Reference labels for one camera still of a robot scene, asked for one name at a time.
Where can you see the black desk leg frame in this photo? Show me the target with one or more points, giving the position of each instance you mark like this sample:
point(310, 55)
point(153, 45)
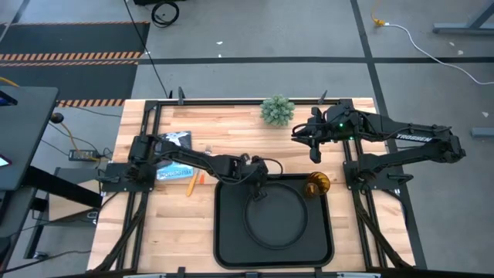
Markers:
point(65, 189)

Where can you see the black power adapter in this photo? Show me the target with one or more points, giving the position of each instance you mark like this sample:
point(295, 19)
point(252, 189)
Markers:
point(81, 155)

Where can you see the black orange-striped floor mat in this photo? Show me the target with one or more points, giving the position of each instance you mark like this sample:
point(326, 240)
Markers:
point(77, 83)
point(77, 38)

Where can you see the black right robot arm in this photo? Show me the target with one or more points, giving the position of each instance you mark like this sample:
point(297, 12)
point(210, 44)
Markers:
point(417, 137)

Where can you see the black round plate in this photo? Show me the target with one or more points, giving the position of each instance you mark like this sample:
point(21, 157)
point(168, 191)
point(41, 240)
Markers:
point(276, 216)

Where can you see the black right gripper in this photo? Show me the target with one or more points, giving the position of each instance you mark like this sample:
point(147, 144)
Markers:
point(333, 127)

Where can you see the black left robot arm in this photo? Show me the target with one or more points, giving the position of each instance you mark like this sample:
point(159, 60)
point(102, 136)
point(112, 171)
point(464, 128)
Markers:
point(193, 158)

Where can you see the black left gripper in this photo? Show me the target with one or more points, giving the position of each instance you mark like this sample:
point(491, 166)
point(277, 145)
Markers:
point(256, 170)

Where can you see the amber ribbed cup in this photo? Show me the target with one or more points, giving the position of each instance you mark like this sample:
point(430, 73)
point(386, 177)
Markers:
point(318, 184)

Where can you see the black plastic tray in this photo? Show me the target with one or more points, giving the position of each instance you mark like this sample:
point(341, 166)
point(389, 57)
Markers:
point(231, 239)

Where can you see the dark desk top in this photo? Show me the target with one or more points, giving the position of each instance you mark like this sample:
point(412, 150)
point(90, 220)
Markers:
point(27, 135)

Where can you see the green potted plant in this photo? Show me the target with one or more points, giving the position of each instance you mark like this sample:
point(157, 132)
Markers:
point(277, 110)

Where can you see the grey desk foot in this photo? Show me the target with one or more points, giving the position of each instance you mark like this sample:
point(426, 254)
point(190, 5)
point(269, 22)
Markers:
point(463, 28)
point(484, 132)

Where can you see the Yellowstone picture book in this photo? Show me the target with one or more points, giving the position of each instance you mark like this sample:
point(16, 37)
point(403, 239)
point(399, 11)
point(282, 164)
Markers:
point(175, 172)

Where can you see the black aluminium rig frame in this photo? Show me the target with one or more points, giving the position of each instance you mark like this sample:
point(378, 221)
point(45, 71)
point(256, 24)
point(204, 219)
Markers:
point(251, 102)

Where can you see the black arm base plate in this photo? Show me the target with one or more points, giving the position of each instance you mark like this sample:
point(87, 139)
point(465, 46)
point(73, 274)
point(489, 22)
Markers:
point(349, 181)
point(116, 177)

